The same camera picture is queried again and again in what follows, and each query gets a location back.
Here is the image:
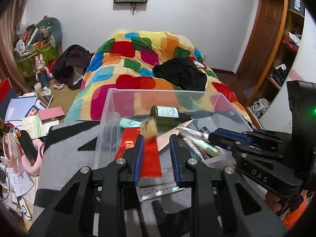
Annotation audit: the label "purple cylinder bottle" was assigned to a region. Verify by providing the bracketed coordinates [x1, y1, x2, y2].
[214, 146, 231, 154]

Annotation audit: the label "pale green Miniso tube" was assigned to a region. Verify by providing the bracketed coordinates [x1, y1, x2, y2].
[184, 135, 223, 157]

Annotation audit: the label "braided pink white rope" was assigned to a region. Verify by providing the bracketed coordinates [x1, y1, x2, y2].
[182, 136, 211, 161]

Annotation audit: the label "red envelope packet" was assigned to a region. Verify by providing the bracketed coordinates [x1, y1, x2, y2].
[114, 127, 162, 178]

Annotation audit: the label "peach cosmetic tube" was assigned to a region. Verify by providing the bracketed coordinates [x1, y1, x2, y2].
[156, 119, 193, 152]

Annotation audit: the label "mint green lotion bottle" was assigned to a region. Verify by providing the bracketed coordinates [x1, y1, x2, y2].
[119, 118, 141, 128]

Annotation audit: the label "green glass spray bottle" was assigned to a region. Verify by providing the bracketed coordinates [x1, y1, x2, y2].
[150, 105, 194, 127]

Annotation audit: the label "gold metal lighter case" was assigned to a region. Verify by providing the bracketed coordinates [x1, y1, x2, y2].
[140, 118, 158, 141]

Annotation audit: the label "white ointment tube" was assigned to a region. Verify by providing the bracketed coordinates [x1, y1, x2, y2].
[136, 182, 184, 202]

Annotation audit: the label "operator right hand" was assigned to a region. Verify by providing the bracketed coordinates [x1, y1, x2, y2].
[265, 192, 282, 213]

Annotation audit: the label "clear plastic storage bin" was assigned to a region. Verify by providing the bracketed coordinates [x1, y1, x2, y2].
[93, 88, 252, 181]

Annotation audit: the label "grey black blanket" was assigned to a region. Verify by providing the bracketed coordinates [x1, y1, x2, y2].
[32, 120, 270, 237]

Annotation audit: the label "pink headphones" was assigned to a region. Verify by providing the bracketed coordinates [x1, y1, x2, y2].
[21, 139, 44, 177]

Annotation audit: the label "black garment on bed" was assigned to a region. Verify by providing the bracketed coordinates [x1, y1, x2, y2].
[152, 58, 207, 91]

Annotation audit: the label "wooden door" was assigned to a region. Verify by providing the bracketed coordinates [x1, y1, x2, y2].
[236, 0, 285, 105]

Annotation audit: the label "pink box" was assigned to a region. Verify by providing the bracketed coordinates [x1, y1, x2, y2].
[39, 106, 65, 121]

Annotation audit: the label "blue notebook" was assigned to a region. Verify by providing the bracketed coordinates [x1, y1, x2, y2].
[4, 96, 37, 121]

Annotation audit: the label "wooden shelf unit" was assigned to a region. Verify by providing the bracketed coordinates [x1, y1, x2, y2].
[244, 0, 305, 128]

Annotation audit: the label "dark purple clothes pile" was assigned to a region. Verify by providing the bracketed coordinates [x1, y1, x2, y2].
[53, 44, 92, 89]

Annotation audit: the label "colourful patchwork duvet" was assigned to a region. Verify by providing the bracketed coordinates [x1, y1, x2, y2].
[65, 31, 251, 121]

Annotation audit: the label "pink rabbit toy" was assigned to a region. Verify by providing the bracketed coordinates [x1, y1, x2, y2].
[35, 54, 51, 88]

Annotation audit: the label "red box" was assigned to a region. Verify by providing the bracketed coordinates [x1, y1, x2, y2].
[0, 78, 12, 103]

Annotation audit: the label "black Fiio box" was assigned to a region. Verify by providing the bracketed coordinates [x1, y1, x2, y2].
[290, 0, 305, 17]

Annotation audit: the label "green storage basket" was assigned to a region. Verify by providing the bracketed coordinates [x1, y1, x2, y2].
[16, 43, 59, 78]

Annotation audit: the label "grey green neck pillow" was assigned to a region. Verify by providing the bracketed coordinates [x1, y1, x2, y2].
[36, 17, 62, 49]

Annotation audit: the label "striped curtain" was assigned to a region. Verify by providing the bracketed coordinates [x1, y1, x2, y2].
[1, 0, 30, 93]

